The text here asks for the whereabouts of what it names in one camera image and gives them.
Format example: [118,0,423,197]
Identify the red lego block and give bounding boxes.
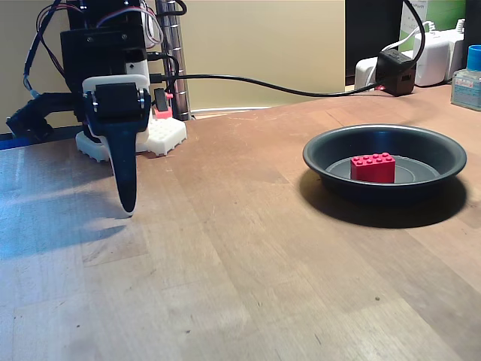
[350,152,397,184]

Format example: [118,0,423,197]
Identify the red black clamp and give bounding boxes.
[153,86,174,120]

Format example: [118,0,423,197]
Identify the metal pole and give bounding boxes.
[156,0,191,121]

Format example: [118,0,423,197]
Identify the blue flat object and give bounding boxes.
[0,135,33,150]

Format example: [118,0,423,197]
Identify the white power strip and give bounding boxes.
[354,56,380,91]

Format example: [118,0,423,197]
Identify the black cube power adapter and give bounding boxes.
[377,48,417,98]

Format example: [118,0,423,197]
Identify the dark round metal pan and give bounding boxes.
[302,123,468,206]

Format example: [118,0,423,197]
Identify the large white charger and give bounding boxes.
[414,30,454,86]

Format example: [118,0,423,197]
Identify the green white box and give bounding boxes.
[400,0,467,53]

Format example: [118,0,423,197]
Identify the slim white plug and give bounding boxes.
[449,18,467,82]

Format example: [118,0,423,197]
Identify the clear bottle blue cap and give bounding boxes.
[449,44,481,112]

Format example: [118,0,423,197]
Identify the red white servo wire loop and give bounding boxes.
[138,0,165,50]

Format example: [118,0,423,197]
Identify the black camera mount with board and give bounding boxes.
[5,92,82,142]

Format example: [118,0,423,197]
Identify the black red servo wires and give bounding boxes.
[22,0,82,99]

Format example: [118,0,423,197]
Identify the long black cable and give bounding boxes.
[150,73,381,98]

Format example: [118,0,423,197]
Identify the white coiled charger cable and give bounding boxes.
[398,20,439,52]

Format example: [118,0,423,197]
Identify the thick black cable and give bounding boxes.
[379,0,426,63]

